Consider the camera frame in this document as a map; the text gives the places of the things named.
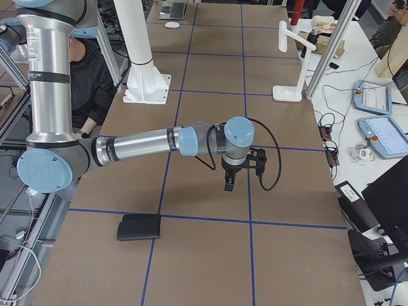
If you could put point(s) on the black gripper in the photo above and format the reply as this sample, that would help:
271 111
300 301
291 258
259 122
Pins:
231 168

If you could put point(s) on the black mouse pad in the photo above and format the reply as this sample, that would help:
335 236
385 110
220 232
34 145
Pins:
139 227

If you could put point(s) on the grey laptop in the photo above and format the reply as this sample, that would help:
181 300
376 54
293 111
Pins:
173 10

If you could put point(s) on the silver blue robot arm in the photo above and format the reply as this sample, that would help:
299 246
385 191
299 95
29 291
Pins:
55 157

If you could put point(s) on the white desk lamp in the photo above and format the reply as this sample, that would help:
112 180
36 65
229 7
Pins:
290 88

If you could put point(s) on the white computer mouse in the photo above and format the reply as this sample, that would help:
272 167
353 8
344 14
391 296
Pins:
172 25

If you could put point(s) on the black monitor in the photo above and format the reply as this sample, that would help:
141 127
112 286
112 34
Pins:
386 197

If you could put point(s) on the upper blue teach pendant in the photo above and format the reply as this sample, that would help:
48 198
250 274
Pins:
372 97

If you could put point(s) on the blue teach pendant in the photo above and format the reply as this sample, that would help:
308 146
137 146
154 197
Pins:
384 136
372 97

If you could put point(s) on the brown cardboard box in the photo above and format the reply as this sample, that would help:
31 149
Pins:
322 43

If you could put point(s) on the person in black hoodie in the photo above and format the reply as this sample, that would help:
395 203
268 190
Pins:
92 88

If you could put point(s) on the lower blue teach pendant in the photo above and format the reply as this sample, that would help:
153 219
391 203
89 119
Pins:
384 136

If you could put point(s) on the red cylinder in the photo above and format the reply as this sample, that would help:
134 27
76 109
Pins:
297 11

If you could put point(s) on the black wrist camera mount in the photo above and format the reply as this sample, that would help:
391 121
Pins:
257 160

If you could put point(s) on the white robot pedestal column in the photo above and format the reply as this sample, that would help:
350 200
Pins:
145 83

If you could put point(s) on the aluminium frame post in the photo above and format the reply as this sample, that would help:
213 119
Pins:
342 24

